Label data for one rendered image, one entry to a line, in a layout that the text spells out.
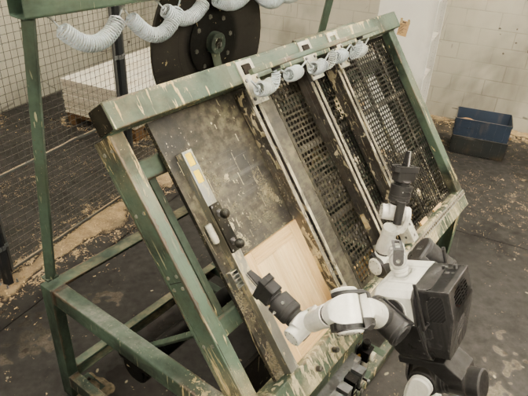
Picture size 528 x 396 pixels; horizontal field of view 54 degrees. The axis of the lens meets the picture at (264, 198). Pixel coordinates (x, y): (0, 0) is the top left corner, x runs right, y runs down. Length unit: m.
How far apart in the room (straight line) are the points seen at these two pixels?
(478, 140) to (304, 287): 4.37
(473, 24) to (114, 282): 5.17
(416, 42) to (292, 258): 3.90
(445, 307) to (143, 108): 1.20
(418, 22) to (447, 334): 4.24
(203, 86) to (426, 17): 3.95
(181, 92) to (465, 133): 4.74
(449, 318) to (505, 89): 5.57
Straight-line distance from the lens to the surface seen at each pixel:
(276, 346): 2.09
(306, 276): 2.27
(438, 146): 3.48
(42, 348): 3.63
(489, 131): 6.31
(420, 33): 5.74
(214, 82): 2.07
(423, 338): 1.93
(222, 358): 1.89
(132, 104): 1.81
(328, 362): 2.28
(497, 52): 7.12
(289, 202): 2.25
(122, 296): 3.86
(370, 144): 2.79
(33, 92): 2.15
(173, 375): 2.28
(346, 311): 1.52
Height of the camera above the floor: 2.51
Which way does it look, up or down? 31 degrees down
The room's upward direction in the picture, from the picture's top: 3 degrees clockwise
